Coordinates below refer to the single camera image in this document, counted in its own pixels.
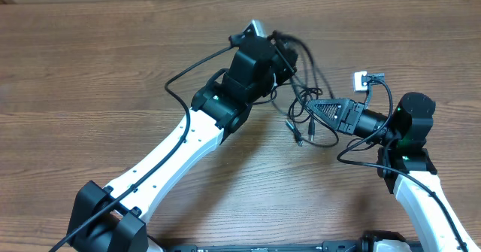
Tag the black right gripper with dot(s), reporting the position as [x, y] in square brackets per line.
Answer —
[337, 119]

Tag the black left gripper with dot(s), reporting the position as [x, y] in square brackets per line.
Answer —
[288, 67]

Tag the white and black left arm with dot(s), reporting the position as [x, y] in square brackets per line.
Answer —
[115, 217]

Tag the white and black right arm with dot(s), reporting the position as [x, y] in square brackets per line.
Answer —
[404, 163]

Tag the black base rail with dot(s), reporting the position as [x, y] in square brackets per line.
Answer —
[326, 246]

